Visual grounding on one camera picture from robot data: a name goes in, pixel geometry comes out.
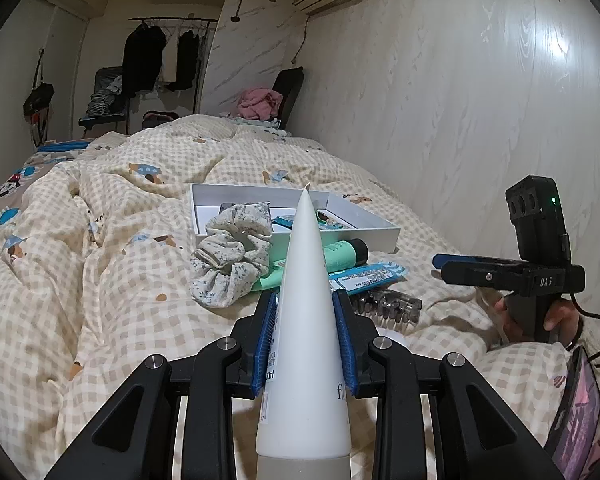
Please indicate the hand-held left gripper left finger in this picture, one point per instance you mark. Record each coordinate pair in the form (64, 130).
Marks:
(261, 355)

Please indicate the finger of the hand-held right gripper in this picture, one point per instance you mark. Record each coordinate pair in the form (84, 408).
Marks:
(480, 275)
(460, 260)

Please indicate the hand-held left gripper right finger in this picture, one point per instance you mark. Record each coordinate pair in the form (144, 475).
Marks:
(345, 355)

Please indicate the white cosmetic tube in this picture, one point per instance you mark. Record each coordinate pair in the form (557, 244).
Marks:
(305, 335)

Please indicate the screwdriver bit holder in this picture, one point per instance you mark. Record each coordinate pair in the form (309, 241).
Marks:
(390, 305)

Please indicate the long teal wrapper packet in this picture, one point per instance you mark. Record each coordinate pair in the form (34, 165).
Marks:
(370, 275)

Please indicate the white cardboard box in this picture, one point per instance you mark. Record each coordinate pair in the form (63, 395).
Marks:
(375, 240)

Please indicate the floral fabric scrunchie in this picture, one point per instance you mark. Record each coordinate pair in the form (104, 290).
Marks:
(220, 270)

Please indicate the mint tube with black cap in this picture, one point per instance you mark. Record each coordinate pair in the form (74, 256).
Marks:
(340, 255)

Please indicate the person's right hand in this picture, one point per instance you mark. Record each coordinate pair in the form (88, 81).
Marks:
(562, 317)

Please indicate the checked cream quilt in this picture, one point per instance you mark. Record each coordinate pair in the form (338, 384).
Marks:
(130, 260)

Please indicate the smartphone with pink screen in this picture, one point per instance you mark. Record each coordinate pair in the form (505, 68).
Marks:
(580, 410)

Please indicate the pale printed clothes pile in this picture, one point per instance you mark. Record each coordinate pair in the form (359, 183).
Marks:
(255, 124)

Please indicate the pink clothing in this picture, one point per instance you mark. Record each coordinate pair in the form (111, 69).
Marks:
(257, 102)

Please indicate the black chair with armrests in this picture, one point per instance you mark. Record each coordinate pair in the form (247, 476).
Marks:
(102, 121)

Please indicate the blue flat item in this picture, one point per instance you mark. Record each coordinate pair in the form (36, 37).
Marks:
(62, 146)

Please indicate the striped clothes pile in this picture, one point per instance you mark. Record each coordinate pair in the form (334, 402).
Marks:
(102, 100)

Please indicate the grey cartoon bedsheet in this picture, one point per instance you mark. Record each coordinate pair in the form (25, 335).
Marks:
(10, 185)

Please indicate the small black hanging garment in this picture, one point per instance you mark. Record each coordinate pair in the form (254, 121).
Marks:
(186, 60)

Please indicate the large black hanging garment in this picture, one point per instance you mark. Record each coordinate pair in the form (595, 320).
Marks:
(142, 60)

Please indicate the black hanging bag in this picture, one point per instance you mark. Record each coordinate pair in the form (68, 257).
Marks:
(39, 97)

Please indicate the black clothes rack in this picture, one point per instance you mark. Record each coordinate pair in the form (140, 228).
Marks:
(180, 20)

